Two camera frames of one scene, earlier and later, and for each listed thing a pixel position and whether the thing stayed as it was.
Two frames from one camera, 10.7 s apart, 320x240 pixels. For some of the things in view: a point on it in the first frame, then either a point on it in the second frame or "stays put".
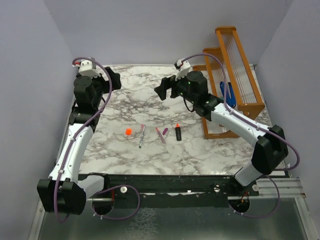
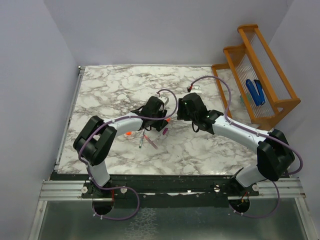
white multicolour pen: (142, 136) stays put
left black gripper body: (102, 86) → (157, 123)
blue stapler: (230, 101) → (259, 100)
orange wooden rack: (239, 73) → (252, 86)
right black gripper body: (180, 86) → (183, 113)
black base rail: (170, 191) stays put
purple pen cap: (165, 130) stays put
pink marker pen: (160, 136) → (150, 141)
